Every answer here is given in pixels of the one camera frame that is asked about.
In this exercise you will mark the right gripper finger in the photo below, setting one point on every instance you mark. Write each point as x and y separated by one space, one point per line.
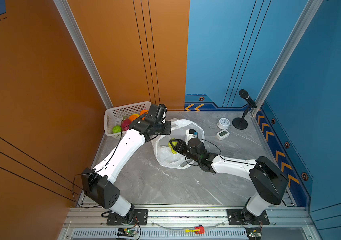
179 142
180 150

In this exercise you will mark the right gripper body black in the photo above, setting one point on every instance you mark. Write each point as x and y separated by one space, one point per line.
188 153

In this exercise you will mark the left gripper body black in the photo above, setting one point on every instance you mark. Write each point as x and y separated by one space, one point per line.
163 129

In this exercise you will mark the small green fruit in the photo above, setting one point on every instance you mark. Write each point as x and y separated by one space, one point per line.
172 143

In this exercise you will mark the orange tangerine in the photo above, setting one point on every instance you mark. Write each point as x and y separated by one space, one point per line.
143 113
133 117

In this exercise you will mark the white plastic bag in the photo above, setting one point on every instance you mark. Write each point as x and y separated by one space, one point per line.
164 154

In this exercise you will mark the pink dragon fruit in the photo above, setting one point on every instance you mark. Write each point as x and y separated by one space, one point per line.
125 123

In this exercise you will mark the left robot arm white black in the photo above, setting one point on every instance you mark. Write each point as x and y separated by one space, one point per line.
98 183

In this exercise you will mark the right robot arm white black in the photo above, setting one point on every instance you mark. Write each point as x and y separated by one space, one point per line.
269 181

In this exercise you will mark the small white digital timer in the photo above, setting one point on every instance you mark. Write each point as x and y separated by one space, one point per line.
221 135

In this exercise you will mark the round white clock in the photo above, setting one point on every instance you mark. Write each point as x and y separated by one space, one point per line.
223 123

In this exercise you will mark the white perforated plastic basket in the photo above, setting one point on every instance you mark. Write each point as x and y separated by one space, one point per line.
114 116

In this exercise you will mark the black microphone on stand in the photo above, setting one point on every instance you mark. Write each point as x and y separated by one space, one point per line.
241 123

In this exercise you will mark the red yellow connector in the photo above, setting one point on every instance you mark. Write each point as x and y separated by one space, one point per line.
197 230

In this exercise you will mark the left green circuit board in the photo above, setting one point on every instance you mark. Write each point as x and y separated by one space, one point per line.
127 234

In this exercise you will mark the green circuit board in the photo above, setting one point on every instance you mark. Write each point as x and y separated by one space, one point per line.
253 233
127 234

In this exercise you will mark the right green circuit board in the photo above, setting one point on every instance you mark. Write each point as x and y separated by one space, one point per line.
253 233

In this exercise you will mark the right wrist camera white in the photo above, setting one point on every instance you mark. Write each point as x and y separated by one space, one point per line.
191 134

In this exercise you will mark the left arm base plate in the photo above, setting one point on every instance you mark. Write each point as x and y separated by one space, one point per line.
137 216

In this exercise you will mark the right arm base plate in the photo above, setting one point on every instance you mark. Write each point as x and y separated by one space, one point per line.
243 217

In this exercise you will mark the aluminium front rail frame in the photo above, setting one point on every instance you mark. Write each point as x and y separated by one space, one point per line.
169 222

